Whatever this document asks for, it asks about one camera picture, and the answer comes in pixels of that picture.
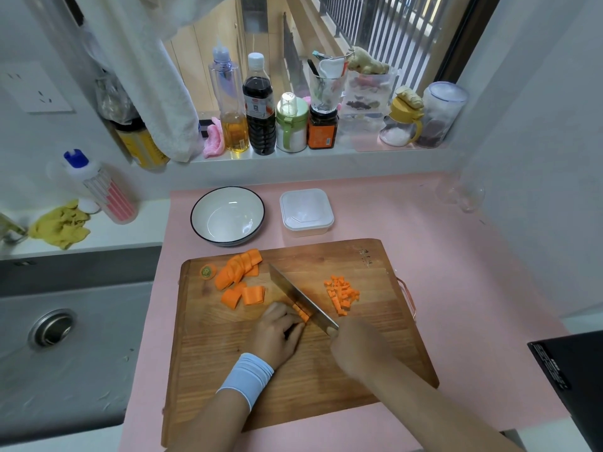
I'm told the person's right hand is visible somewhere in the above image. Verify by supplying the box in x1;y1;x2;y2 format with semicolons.
328;317;394;381

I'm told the person's left hand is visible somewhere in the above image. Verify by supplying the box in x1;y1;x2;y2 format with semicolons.
244;302;307;370

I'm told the steel kitchen knife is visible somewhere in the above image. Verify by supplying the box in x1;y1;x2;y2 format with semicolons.
268;262;340;336

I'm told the person's left forearm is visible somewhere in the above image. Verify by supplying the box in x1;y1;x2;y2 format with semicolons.
167;388;251;452

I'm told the person's right forearm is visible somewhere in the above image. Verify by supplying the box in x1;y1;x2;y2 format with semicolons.
363;358;524;452

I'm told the pile of diced carrot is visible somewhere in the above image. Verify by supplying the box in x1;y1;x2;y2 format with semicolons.
323;275;361;318

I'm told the wooden cutting board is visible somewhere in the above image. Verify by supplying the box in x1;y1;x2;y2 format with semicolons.
160;238;440;448

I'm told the row of carrot slices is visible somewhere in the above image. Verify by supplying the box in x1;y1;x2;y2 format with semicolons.
214;249;263;292

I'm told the white wristband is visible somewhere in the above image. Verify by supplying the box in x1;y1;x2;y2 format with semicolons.
216;352;275;413

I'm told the white lidded plastic container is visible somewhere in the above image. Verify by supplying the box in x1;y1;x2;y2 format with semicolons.
279;188;335;238

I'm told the white bowl with dark rim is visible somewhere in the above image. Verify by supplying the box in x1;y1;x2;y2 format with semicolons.
190;186;266;247

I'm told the pink counter mat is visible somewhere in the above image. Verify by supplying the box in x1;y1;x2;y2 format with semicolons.
117;172;572;452

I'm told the clear drinking glass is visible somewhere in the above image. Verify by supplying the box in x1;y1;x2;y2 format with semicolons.
435;175;486;213

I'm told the green and white seasoning jar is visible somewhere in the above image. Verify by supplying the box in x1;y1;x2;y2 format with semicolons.
275;92;310;154

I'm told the orange labelled sauce jar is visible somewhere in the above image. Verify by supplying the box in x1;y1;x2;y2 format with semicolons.
307;106;339;150

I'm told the pink rubber glove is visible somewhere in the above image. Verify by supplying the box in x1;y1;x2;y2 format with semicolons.
202;117;226;159

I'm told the dark soy sauce bottle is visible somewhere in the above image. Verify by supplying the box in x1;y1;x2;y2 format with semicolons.
242;52;278;156

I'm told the grey kitchen sink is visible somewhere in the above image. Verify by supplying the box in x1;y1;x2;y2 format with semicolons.
0;246;164;445

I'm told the yellow lidded salt jar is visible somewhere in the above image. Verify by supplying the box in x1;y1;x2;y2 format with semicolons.
379;96;425;148

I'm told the blue capped dish soap bottle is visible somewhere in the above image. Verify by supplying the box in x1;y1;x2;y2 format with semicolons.
63;148;139;226

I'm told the clear cooking oil bottle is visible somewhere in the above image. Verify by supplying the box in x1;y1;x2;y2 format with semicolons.
208;41;251;155

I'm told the yellow labelled jar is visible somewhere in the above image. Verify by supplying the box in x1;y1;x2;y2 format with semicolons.
115;118;171;171

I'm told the glass cup with utensils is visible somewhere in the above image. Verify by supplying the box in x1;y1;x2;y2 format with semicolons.
307;51;354;114

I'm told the steel sink drain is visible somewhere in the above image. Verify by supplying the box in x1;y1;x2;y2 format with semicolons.
27;309;78;350

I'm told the clear plastic spice box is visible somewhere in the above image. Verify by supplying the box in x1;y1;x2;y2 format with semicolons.
336;67;399;138

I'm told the clear canister with white lid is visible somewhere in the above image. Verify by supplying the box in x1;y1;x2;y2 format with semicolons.
414;81;470;149

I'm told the black flat device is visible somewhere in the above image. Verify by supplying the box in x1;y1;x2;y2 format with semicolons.
527;330;603;452

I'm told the yellow cloth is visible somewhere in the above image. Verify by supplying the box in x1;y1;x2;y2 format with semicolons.
28;199;91;251

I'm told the small ginger piece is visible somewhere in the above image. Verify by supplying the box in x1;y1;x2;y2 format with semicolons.
394;85;425;110

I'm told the large ginger root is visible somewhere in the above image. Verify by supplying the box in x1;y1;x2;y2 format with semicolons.
347;45;391;75

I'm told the white hanging towel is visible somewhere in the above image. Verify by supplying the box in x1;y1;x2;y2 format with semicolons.
71;0;232;164

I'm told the clear plastic bag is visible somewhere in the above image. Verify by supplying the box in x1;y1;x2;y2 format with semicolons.
94;72;140;126

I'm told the steel faucet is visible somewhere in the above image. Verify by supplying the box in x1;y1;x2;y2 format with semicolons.
0;212;28;245

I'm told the metal window railing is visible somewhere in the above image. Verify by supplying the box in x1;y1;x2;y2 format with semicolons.
313;0;454;91

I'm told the white wall socket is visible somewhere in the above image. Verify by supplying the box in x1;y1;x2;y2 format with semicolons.
0;60;74;114

